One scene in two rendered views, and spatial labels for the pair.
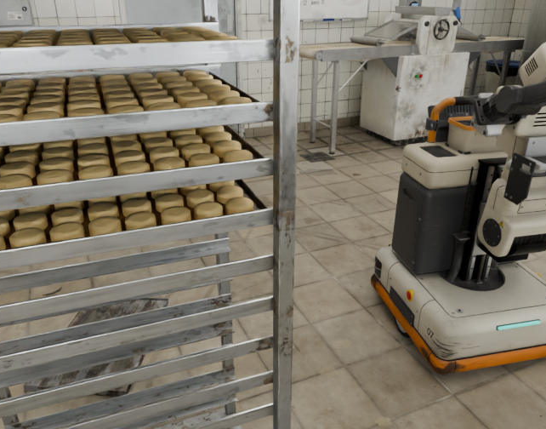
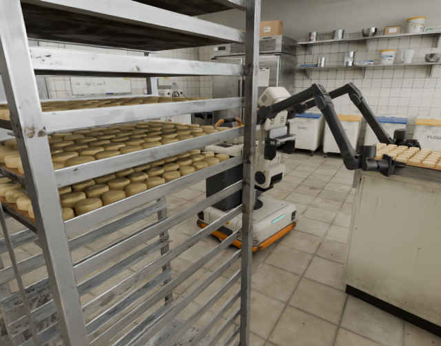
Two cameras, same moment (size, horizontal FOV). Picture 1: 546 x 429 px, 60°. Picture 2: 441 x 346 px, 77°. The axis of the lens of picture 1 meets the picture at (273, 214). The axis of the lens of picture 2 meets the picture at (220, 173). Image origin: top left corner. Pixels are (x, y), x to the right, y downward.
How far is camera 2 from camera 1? 0.55 m
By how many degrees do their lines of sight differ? 31
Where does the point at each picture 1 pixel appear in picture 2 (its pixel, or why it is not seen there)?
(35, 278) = not seen: hidden behind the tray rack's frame
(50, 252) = (163, 190)
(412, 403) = not seen: hidden behind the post
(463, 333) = (260, 229)
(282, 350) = (250, 232)
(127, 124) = (198, 107)
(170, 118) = (212, 104)
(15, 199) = (150, 155)
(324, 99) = not seen: hidden behind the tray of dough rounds
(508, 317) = (273, 216)
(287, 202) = (253, 147)
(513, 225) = (270, 171)
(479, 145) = (240, 140)
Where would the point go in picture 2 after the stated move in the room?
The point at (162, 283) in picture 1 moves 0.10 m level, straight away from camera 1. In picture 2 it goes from (205, 203) to (182, 194)
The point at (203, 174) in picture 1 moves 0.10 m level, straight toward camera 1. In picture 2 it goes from (222, 136) to (248, 141)
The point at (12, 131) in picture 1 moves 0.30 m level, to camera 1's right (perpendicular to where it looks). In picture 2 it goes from (152, 110) to (262, 103)
